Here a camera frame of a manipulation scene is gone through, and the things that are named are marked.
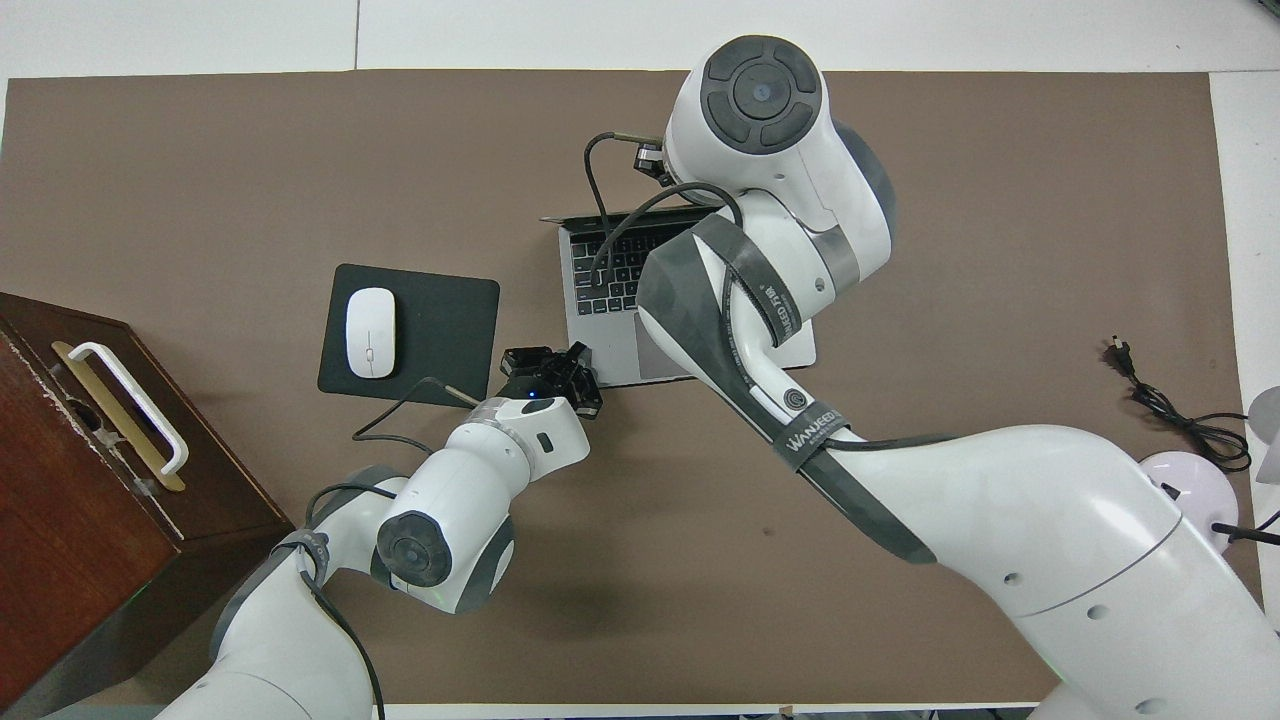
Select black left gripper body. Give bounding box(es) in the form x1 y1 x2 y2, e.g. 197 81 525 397
497 360 604 419

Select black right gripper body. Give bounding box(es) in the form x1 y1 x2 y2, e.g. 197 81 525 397
634 142 676 189

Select silver laptop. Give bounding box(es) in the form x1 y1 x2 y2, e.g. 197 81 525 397
540 205 817 389

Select black mouse pad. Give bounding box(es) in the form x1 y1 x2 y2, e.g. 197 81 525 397
317 263 501 410

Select white computer mouse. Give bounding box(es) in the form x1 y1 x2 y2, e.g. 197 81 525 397
345 287 398 380

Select brown table mat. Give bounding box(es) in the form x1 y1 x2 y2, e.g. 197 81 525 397
0 68 1274 709

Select dark brown wooden box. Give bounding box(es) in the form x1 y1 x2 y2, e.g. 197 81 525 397
0 292 296 719

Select white desk lamp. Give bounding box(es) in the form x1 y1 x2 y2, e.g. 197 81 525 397
1138 385 1280 557

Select grey right gripper cable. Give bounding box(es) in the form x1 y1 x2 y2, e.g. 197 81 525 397
584 131 746 291

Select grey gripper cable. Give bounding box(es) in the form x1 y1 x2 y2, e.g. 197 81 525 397
584 131 746 291
296 376 483 720

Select grey left gripper cable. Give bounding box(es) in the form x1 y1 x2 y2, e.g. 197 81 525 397
296 376 483 720

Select brass handle plate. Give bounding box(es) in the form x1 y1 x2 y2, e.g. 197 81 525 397
50 340 187 493

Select white box handle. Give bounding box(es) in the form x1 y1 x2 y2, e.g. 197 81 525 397
67 341 190 476

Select black lamp power cable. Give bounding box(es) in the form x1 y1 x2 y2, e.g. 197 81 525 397
1108 336 1253 473

